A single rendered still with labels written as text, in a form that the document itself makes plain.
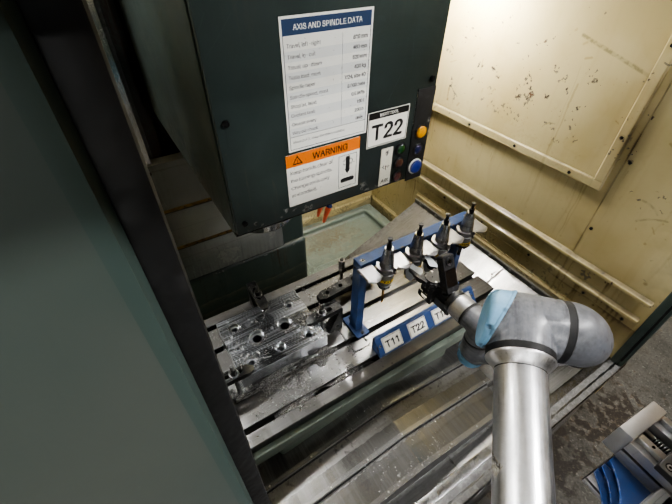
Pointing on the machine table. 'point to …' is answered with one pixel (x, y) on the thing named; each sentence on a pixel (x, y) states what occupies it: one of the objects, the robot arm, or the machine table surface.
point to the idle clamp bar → (335, 291)
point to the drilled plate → (292, 347)
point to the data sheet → (325, 74)
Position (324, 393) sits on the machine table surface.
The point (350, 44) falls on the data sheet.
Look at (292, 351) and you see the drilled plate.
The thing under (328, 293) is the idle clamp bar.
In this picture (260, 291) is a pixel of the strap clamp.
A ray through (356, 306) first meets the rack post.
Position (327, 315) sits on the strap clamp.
